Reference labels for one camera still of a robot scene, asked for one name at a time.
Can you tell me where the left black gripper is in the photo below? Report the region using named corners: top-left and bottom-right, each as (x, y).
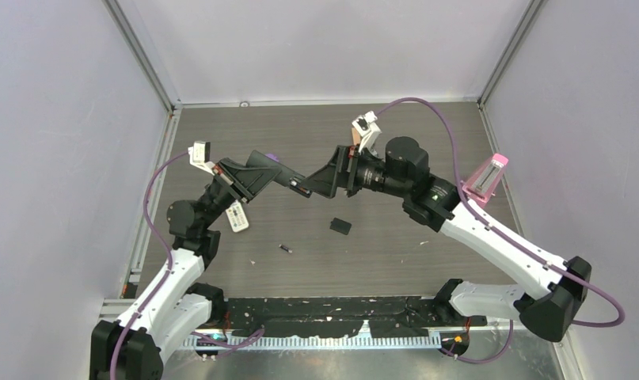
top-left (199, 158), bottom-right (280, 230)

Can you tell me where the pink metronome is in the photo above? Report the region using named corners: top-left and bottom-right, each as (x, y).
top-left (461, 154), bottom-right (508, 208)

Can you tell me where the orange wooden block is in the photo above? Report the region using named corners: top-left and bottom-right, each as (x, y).
top-left (352, 129), bottom-right (360, 145)

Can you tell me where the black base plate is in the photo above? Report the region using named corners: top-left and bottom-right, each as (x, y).
top-left (227, 296), bottom-right (486, 338)

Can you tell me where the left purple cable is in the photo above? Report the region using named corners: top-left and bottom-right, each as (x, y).
top-left (108, 152), bottom-right (192, 380)

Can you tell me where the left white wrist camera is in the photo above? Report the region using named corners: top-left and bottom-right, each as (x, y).
top-left (187, 141), bottom-right (216, 176)

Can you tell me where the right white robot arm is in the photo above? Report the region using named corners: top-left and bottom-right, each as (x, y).
top-left (301, 137), bottom-right (591, 342)

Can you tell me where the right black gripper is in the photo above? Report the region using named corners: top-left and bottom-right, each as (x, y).
top-left (301, 145), bottom-right (409, 200)

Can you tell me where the black battery cover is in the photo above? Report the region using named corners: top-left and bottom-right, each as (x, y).
top-left (329, 218), bottom-right (352, 235)

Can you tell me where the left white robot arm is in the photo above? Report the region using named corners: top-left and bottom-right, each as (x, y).
top-left (89, 147), bottom-right (294, 379)

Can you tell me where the beige remote control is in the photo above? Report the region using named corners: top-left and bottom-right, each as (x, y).
top-left (226, 200), bottom-right (249, 233)

